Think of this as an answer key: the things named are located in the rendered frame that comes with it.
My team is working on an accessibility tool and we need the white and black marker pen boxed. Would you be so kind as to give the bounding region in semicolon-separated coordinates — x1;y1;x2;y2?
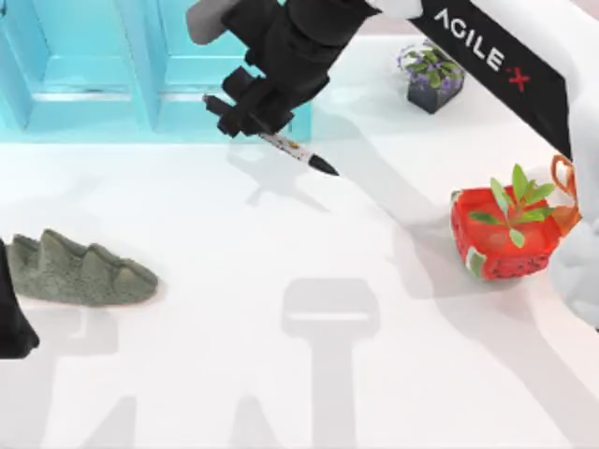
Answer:
202;94;342;178

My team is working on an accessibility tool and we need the red pot with green plant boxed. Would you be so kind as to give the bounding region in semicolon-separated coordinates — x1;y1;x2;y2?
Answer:
449;163;563;282

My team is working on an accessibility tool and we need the grey-green shoe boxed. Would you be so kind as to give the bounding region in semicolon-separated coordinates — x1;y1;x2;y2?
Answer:
5;227;160;309

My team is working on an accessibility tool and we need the purple flower plant dark pot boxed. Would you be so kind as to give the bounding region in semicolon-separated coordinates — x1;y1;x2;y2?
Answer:
396;40;466;115

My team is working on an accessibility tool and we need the orange looped ribbon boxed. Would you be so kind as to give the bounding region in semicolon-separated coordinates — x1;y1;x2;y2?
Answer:
549;153;584;238

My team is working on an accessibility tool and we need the light blue rack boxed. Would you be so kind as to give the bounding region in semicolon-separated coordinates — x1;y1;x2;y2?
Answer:
0;0;313;144

